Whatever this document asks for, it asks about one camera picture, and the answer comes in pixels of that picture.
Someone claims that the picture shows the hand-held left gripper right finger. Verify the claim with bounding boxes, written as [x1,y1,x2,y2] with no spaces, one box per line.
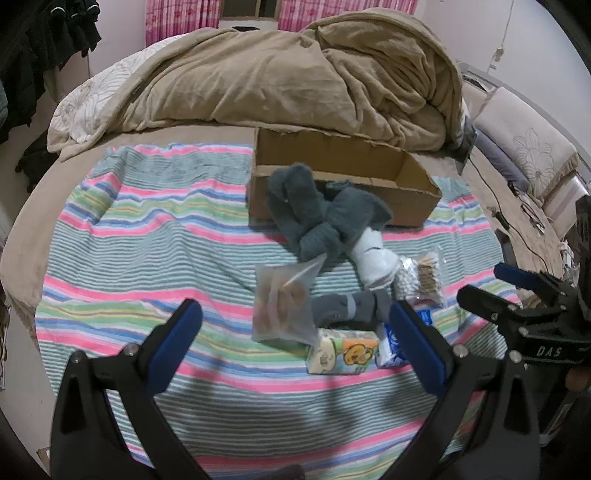
[389,300,541,480]

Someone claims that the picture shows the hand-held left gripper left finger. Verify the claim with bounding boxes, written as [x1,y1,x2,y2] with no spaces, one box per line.
[50,298,218,480]

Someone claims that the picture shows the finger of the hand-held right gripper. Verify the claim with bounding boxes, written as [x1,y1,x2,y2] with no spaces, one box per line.
[494,263,575,302]
[456,284,532,340]

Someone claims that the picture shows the blue and white packet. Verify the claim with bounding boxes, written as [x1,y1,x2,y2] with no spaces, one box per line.
[375,310,433,369]

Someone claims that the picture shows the bag of cotton swabs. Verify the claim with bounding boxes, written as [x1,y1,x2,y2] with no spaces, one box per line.
[392,244,447,309]

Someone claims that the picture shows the cartoon print tissue pack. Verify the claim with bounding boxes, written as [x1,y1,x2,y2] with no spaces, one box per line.
[305,329,380,376]

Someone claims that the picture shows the small grey striped sock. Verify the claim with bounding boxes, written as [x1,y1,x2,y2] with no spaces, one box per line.
[310,290,393,330]

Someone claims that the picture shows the white sock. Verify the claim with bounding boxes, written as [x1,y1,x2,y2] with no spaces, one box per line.
[350,226,403,291]

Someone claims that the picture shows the clear zip bag of snacks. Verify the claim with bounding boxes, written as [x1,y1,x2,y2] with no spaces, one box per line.
[252,253,327,348]

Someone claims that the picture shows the grey fluffy sock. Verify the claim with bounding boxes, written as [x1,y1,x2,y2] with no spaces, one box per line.
[267,162,324,252]
[295,181,394,264]

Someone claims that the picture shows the cardboard box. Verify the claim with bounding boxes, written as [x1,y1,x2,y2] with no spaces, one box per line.
[248,127,443,229]

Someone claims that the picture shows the eyeglasses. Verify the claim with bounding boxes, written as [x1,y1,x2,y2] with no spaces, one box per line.
[521,202,546,235]

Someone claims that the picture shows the white padded cushion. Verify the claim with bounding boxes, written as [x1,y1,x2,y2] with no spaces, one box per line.
[544,174,585,237]

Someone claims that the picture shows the grey pillow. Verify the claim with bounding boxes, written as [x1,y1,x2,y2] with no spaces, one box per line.
[475,134,528,191]

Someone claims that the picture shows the striped blanket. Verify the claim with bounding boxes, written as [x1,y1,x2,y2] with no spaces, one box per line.
[34,143,522,480]

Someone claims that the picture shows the beige floral pillow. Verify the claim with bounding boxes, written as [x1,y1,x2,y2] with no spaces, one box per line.
[473,88,580,201]

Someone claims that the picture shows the black tablet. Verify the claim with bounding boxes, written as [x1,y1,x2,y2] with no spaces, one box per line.
[455,115,479,163]

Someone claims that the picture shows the white floral quilt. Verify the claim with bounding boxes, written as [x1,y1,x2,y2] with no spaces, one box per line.
[48,34,185,144]

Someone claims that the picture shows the tan duvet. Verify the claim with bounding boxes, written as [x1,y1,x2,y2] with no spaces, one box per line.
[47,11,464,160]

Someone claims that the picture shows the pink curtain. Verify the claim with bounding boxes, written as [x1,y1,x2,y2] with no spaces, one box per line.
[145,0,221,47]
[279,0,419,29]

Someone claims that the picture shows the dark hanging clothes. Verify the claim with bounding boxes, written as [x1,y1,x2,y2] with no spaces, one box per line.
[0,0,102,144]

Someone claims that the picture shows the black cable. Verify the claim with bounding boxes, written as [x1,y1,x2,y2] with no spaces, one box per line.
[462,152,557,278]

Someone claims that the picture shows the white charger cable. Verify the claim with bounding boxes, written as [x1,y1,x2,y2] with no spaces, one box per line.
[488,0,516,71]

